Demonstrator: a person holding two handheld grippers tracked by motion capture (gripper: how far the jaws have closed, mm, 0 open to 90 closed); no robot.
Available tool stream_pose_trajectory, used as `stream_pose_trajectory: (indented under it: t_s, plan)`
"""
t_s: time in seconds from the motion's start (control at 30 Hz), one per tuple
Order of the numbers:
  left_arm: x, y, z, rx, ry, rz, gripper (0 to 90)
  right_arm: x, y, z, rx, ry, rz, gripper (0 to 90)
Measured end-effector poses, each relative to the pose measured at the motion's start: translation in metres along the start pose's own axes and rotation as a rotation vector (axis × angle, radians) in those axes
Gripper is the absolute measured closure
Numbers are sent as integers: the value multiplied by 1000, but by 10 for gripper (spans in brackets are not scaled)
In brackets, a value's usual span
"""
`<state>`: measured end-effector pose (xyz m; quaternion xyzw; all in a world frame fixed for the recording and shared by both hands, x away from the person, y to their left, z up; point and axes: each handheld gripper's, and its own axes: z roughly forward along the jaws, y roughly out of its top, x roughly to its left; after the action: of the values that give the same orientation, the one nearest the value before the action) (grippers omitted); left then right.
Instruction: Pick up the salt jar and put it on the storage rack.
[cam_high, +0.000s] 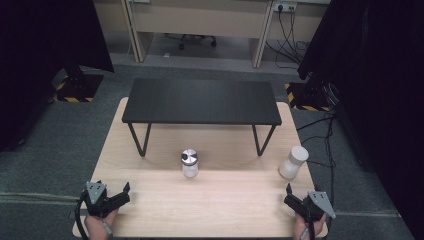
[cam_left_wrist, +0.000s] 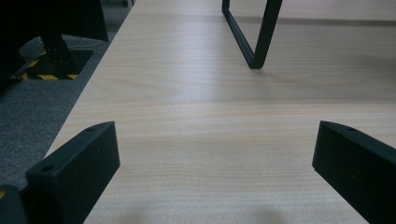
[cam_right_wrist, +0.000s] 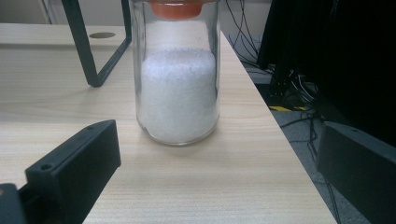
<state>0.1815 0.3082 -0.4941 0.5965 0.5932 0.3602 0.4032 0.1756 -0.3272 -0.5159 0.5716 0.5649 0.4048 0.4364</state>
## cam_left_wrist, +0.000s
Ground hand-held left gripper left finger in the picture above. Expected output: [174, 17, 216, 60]
[25, 120, 121, 224]

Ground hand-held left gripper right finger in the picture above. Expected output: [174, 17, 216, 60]
[312, 120, 396, 224]

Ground black raised shelf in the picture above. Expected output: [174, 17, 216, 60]
[221, 0, 284, 70]

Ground black stand base, striped tape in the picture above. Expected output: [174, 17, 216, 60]
[8, 33, 94, 81]

